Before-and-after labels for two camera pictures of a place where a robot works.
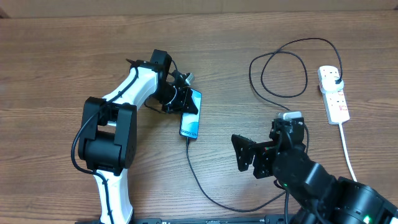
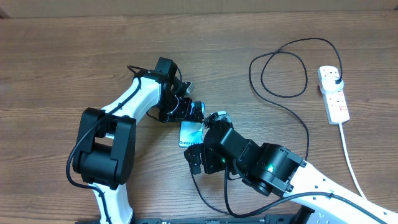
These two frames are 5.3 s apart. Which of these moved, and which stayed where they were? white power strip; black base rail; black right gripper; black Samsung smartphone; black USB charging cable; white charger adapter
Moved: black Samsung smartphone; black USB charging cable; black right gripper
Stayed: white power strip; black base rail; white charger adapter
